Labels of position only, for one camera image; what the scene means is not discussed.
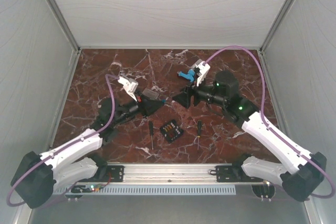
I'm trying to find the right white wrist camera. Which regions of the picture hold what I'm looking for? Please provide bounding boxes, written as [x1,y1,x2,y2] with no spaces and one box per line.
[191,59,211,87]

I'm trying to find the black fuse box base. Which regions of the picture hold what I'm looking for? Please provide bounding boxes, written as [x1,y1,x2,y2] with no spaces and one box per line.
[160,119,184,144]

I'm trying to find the aluminium front rail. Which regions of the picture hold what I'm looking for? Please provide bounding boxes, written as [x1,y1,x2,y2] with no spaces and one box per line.
[54,163,263,189]

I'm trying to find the yellow black handle screwdriver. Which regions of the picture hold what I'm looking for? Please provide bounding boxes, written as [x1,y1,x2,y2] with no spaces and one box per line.
[197,120,202,150]

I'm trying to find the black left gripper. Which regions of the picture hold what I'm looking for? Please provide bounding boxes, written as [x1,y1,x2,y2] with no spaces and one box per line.
[113,90,166,126]

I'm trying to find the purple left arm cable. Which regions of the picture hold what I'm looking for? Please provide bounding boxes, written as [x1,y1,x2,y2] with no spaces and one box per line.
[6,74,118,208]

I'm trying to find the blue glue gun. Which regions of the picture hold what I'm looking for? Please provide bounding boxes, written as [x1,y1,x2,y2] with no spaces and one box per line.
[177,69,195,83]

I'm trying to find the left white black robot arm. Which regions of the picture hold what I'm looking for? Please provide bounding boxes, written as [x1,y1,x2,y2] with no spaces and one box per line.
[10,91,165,209]

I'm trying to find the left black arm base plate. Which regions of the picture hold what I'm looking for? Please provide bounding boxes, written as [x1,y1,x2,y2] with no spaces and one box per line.
[90,165,124,183]

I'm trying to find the clear plastic fuse box lid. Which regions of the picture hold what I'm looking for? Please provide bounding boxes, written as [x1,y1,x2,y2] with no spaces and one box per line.
[142,88,159,100]

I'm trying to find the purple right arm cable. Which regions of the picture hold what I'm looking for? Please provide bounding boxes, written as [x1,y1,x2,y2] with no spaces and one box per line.
[203,45,335,199]

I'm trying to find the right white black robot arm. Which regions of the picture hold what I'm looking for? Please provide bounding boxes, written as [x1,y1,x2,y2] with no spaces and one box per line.
[173,70,327,202]

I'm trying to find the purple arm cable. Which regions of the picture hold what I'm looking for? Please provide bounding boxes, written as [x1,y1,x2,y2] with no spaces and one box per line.
[203,45,335,199]
[6,74,118,208]

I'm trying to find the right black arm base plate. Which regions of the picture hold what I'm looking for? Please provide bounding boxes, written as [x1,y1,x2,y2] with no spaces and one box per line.
[209,165,263,183]

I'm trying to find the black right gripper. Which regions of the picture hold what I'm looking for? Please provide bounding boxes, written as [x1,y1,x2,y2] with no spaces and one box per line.
[172,74,226,109]

